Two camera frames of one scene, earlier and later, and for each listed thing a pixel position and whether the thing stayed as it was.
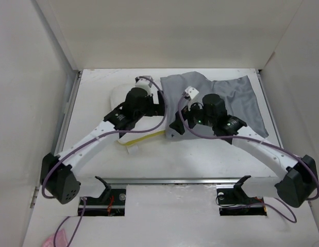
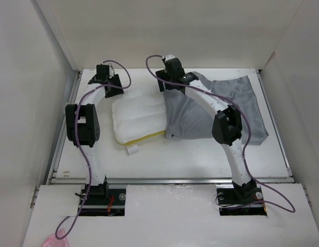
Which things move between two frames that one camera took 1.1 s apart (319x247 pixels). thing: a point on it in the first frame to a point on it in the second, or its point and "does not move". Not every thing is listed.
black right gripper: (187, 115) to (162, 74)
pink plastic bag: (60, 240) does not move
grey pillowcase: (237, 92) does not move
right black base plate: (235, 202) does not move
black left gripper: (155, 109) to (117, 91)
